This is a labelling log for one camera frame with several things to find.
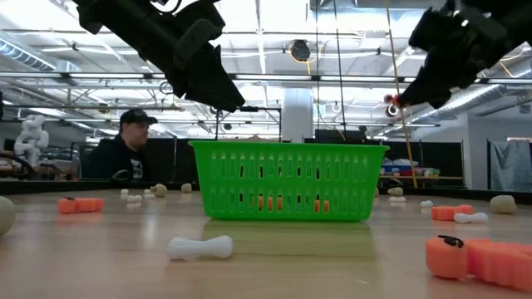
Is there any white humanoid robot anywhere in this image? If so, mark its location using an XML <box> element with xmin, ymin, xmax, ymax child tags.
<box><xmin>13</xmin><ymin>114</ymin><xmax>51</xmax><ymax>167</ymax></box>

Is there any black ceiling cable reel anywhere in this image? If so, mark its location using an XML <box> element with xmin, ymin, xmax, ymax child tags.
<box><xmin>289</xmin><ymin>38</ymin><xmax>312</xmax><ymax>63</ymax></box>

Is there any green plastic basket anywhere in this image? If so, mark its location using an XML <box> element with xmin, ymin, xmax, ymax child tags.
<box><xmin>188</xmin><ymin>140</ymin><xmax>391</xmax><ymax>222</ymax></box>

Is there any black partition panel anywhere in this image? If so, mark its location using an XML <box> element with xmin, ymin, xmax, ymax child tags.
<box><xmin>380</xmin><ymin>140</ymin><xmax>466</xmax><ymax>190</ymax></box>
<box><xmin>140</xmin><ymin>137</ymin><xmax>200</xmax><ymax>184</ymax></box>

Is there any black hanging cable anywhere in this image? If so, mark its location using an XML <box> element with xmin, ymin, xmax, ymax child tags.
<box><xmin>314</xmin><ymin>0</ymin><xmax>320</xmax><ymax>141</ymax></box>

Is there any person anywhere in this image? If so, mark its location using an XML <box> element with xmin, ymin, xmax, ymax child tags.
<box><xmin>85</xmin><ymin>108</ymin><xmax>160</xmax><ymax>182</ymax></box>

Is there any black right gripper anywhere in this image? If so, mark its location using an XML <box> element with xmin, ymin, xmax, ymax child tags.
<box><xmin>396</xmin><ymin>6</ymin><xmax>516</xmax><ymax>110</ymax></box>

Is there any black looped cable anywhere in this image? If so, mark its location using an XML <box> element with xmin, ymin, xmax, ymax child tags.
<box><xmin>333</xmin><ymin>0</ymin><xmax>348</xmax><ymax>142</ymax></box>

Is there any black metal stand frame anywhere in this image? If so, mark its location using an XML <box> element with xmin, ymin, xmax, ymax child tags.
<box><xmin>214</xmin><ymin>105</ymin><xmax>283</xmax><ymax>142</ymax></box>

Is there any black screen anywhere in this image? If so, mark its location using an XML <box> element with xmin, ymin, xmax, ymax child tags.
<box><xmin>314</xmin><ymin>128</ymin><xmax>367</xmax><ymax>145</ymax></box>

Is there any white square pillar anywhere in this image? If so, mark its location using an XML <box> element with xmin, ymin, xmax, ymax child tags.
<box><xmin>282</xmin><ymin>87</ymin><xmax>315</xmax><ymax>144</ymax></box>

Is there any grey ventilation duct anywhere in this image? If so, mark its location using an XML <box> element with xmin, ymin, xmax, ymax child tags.
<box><xmin>434</xmin><ymin>68</ymin><xmax>532</xmax><ymax>121</ymax></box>
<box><xmin>0</xmin><ymin>37</ymin><xmax>82</xmax><ymax>74</ymax></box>

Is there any grey hanging cloth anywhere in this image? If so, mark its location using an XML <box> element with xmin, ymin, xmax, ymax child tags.
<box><xmin>489</xmin><ymin>139</ymin><xmax>532</xmax><ymax>193</ymax></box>

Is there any shelf with colourful boxes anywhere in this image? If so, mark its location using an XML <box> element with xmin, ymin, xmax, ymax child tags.
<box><xmin>380</xmin><ymin>157</ymin><xmax>441</xmax><ymax>180</ymax></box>

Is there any yellow cable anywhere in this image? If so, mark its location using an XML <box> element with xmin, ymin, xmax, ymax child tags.
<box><xmin>384</xmin><ymin>0</ymin><xmax>419</xmax><ymax>189</ymax></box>

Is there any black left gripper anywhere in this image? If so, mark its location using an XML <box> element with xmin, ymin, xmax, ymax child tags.
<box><xmin>164</xmin><ymin>0</ymin><xmax>247</xmax><ymax>113</ymax></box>

